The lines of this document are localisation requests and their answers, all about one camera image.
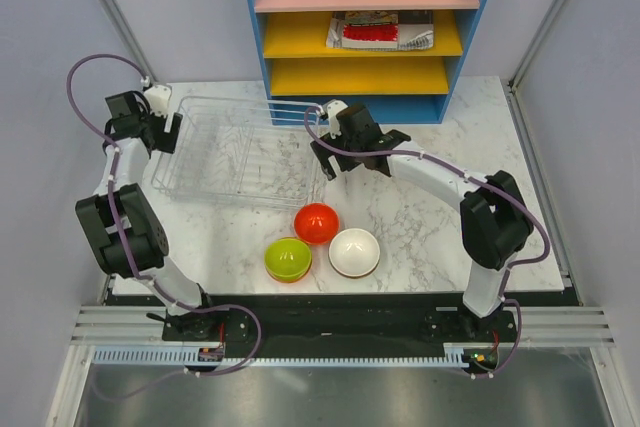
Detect purple cable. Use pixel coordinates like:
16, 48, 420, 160
303, 104, 552, 381
66, 54, 264, 401

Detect pale green bowl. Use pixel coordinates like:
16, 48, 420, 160
334, 267, 377, 279

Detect lime green bowl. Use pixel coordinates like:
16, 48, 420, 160
264, 237, 313, 275

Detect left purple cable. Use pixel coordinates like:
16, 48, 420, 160
66, 54, 264, 401

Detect spiral notebook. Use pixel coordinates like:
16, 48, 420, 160
398, 10, 434, 51

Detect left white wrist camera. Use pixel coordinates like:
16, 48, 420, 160
143, 84, 172, 117

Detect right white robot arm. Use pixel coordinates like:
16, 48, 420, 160
303, 101, 535, 341

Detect red cover magazine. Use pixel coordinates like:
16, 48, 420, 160
326, 11, 399, 50

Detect blue shelf unit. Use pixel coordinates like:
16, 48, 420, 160
247, 0, 487, 124

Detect red plastic bowl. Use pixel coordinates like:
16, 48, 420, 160
293, 203, 340, 245

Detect white slotted cable duct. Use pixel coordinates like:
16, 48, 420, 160
92, 346, 469, 369

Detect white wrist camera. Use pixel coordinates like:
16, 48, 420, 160
143, 84, 172, 117
320, 99, 348, 139

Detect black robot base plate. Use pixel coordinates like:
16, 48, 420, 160
159, 291, 519, 366

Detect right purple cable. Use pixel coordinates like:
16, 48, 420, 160
303, 104, 552, 381

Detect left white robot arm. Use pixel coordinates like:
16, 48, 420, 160
75, 91, 220, 342

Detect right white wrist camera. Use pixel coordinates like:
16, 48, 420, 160
320, 99, 348, 139

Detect orange bowl under green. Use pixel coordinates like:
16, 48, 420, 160
267, 268, 311, 283

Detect white bowl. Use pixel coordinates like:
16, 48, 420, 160
328, 228, 381, 272

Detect clear wire dish rack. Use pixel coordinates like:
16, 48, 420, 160
151, 96, 321, 210

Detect aluminium frame rail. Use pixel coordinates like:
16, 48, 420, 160
71, 306, 615, 347

